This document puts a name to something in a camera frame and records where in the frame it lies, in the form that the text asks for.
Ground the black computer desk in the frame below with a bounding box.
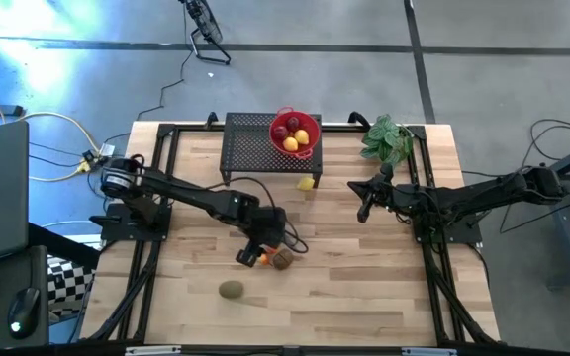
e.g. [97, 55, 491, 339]
[0, 244, 51, 350]

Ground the variegated green potted plant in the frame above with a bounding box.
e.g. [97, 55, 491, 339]
[360, 114, 415, 174]

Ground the black power cable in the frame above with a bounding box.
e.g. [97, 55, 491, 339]
[462, 117, 570, 234]
[136, 4, 190, 123]

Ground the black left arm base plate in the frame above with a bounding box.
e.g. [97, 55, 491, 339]
[89, 202, 173, 243]

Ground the black-white checkerboard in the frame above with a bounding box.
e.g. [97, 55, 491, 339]
[47, 254, 97, 322]

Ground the grey power adapter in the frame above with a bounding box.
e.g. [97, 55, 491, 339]
[80, 142, 117, 174]

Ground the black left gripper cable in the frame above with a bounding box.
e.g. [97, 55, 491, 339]
[205, 176, 310, 255]

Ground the black computer mouse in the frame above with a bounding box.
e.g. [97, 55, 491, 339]
[6, 287, 42, 340]

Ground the black aluminium rig frame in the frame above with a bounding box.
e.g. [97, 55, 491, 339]
[79, 122, 503, 347]

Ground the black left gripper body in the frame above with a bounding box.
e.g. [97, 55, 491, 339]
[252, 206, 289, 248]

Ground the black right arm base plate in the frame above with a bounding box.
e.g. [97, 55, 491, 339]
[411, 205, 484, 246]

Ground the yellow extension cable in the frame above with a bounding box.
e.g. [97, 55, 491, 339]
[0, 81, 103, 183]

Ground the silver rig bracket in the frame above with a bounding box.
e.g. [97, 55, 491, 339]
[402, 347, 458, 356]
[125, 345, 182, 356]

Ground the brown kiwi with slit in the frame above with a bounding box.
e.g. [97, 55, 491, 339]
[271, 248, 296, 271]

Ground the whole green-brown kiwi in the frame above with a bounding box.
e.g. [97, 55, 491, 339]
[218, 279, 245, 300]

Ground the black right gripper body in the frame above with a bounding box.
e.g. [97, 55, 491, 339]
[357, 162, 408, 223]

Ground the black perforated metal shelf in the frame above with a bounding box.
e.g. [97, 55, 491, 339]
[219, 112, 324, 188]

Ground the red plastic colander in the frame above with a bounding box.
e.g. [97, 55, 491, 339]
[269, 105, 323, 159]

